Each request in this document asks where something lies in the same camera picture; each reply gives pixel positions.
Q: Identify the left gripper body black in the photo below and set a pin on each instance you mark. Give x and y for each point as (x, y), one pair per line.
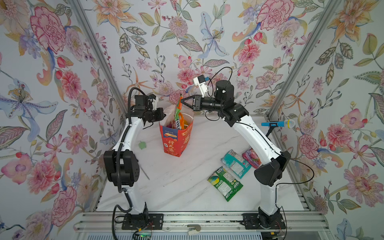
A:
(153, 116)

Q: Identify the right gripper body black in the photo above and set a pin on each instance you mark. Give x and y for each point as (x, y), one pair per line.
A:
(208, 105)

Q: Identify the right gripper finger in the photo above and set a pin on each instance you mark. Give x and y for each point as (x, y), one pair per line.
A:
(190, 98)
(190, 106)

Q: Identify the orange green noodle packet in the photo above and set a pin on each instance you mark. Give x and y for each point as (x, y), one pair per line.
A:
(179, 122)

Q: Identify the red paper gift bag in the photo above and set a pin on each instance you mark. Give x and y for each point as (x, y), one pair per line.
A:
(176, 141)

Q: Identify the teal snack packet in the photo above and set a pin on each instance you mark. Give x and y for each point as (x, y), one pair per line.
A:
(236, 163)

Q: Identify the magenta striped snack packet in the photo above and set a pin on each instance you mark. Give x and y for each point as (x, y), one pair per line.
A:
(252, 158)

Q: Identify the green snack packet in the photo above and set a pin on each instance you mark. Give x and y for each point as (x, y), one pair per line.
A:
(225, 183)

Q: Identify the orange candy snack packet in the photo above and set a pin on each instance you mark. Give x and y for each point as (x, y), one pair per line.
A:
(171, 125)

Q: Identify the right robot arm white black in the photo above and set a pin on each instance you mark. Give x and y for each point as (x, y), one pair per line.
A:
(273, 160)

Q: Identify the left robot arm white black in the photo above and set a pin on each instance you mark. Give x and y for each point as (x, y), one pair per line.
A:
(122, 165)

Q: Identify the small green toy piece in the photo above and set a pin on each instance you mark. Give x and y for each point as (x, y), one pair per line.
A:
(142, 145)

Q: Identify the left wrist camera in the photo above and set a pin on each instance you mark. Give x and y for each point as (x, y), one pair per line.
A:
(153, 100)

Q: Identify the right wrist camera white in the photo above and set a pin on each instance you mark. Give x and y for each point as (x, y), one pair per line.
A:
(201, 82)

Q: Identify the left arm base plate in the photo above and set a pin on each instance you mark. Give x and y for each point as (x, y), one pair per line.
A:
(141, 221)

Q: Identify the aluminium mounting rail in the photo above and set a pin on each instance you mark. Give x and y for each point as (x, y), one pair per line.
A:
(294, 221)

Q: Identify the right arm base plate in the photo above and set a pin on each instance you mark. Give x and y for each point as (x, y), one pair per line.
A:
(256, 221)

